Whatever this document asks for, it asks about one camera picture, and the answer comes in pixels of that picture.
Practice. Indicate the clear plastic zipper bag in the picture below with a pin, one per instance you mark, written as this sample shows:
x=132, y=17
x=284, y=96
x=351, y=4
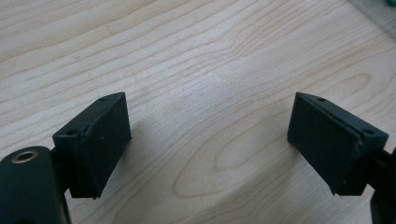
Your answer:
x=381, y=17

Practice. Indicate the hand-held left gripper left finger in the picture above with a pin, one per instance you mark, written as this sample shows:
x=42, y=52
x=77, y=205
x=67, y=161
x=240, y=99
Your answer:
x=98, y=146

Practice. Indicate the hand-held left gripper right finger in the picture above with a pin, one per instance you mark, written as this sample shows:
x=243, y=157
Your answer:
x=328, y=143

